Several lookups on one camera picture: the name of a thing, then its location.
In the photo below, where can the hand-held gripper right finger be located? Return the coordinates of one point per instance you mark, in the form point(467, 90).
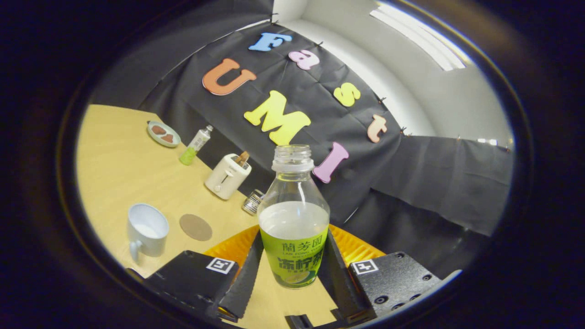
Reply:
point(336, 276)

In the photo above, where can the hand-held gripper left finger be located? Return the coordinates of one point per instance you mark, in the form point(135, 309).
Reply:
point(247, 278)

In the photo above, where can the green label juice bottle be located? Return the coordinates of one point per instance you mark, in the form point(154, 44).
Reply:
point(292, 256)

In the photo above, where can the round brown coaster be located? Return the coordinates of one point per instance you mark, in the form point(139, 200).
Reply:
point(195, 227)

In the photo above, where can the pale blue cup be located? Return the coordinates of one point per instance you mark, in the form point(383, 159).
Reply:
point(146, 242)

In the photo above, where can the small white label tea bottle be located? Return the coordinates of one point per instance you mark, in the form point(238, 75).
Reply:
point(196, 144)

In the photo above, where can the white toaster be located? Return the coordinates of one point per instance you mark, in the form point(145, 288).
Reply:
point(224, 180)

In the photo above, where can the brown bread slice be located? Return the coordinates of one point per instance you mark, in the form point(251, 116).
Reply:
point(242, 158)

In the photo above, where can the brown meat piece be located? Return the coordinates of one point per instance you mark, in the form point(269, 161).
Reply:
point(168, 138)
point(158, 130)

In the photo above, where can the wooden table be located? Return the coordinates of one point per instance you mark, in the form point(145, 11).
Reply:
point(119, 173)

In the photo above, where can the pale green plate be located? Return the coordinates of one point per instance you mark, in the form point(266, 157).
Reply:
point(153, 136)

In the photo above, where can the ceiling light panel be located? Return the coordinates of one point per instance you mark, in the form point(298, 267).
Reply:
point(420, 39)

